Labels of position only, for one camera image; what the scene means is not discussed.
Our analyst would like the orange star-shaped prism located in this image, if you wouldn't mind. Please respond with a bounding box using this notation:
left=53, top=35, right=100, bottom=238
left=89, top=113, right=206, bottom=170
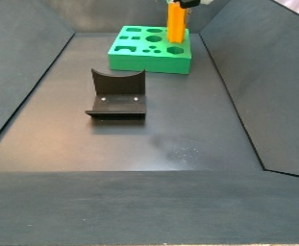
left=167, top=0, right=185, bottom=43

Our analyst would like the black curved holder stand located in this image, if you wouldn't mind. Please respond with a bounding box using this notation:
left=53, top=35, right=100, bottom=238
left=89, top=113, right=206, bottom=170
left=84, top=69, right=147, bottom=117

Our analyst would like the green shape-sorting board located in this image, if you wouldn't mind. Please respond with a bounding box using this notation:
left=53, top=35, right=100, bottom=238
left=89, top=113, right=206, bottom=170
left=108, top=26, right=191, bottom=74

